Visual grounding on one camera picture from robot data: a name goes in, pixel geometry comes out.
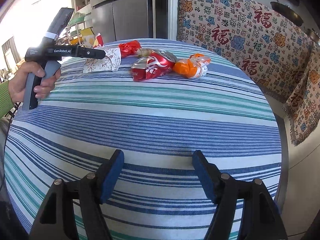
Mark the stainless steel refrigerator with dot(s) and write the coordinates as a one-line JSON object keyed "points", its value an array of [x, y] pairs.
{"points": [[117, 20]]}

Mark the green sleeved left forearm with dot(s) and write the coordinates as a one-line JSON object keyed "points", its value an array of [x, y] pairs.
{"points": [[6, 103]]}

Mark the person's left hand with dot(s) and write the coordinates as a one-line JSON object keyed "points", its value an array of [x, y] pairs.
{"points": [[25, 75]]}

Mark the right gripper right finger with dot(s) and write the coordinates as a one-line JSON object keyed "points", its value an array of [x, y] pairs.
{"points": [[209, 177]]}

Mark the crushed red soda can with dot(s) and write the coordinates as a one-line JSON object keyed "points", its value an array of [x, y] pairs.
{"points": [[158, 63]]}

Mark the white floral paper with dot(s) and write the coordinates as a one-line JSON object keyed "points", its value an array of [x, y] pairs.
{"points": [[110, 63]]}

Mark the black frying pan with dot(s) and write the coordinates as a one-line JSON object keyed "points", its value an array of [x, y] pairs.
{"points": [[287, 12]]}

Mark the steel cooking pot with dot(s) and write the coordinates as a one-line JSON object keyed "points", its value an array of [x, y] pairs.
{"points": [[311, 33]]}

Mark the red plastic bag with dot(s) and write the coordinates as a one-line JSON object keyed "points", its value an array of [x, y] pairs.
{"points": [[129, 48]]}

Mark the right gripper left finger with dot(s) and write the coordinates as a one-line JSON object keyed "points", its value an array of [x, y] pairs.
{"points": [[107, 175]]}

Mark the patterned Chinese character blanket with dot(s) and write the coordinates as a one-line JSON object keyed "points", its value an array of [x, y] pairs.
{"points": [[275, 53]]}

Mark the beige printed snack wrapper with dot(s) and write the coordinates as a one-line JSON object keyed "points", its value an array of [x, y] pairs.
{"points": [[143, 52]]}

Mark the striped blue green tablecloth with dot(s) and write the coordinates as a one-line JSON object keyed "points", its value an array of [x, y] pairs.
{"points": [[158, 124]]}

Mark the orange white plastic wrapper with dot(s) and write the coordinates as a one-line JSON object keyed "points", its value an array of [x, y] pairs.
{"points": [[195, 66]]}

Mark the cluttered storage shelf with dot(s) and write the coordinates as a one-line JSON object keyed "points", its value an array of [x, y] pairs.
{"points": [[72, 34]]}

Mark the crushed red white paper cup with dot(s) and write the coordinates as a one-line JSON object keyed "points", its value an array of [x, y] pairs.
{"points": [[98, 41]]}

